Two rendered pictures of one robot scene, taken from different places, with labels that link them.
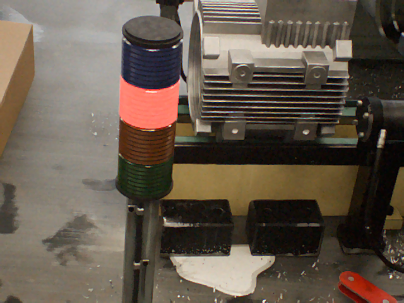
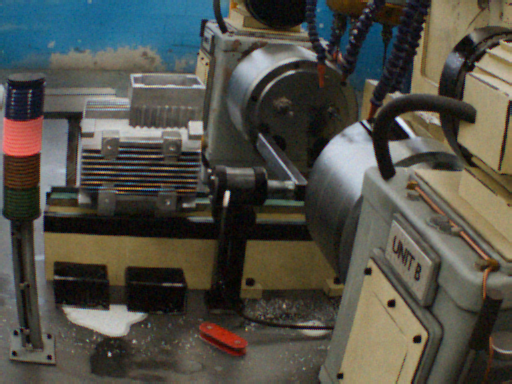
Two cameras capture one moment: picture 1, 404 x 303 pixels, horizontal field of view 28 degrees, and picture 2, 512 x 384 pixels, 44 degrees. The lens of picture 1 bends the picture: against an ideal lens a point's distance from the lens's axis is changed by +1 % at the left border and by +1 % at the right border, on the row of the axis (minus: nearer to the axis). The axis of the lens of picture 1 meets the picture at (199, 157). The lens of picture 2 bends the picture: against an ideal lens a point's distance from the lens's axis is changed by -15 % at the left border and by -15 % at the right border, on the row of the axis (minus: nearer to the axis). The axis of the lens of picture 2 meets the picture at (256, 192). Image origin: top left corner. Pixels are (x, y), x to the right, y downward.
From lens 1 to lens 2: 0.25 m
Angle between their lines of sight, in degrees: 15
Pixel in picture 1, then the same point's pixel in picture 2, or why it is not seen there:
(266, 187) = (141, 259)
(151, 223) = (28, 248)
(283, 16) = (145, 102)
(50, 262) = not seen: outside the picture
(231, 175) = (110, 246)
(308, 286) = (173, 334)
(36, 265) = not seen: outside the picture
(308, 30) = (166, 113)
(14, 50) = not seen: outside the picture
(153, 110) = (21, 139)
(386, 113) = (230, 177)
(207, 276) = (90, 322)
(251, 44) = (120, 126)
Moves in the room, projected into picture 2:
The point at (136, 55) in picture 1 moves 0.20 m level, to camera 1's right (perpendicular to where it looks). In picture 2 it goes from (12, 94) to (161, 100)
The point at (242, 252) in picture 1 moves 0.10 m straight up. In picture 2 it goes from (120, 309) to (120, 255)
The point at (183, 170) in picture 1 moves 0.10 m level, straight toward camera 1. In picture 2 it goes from (71, 239) to (63, 266)
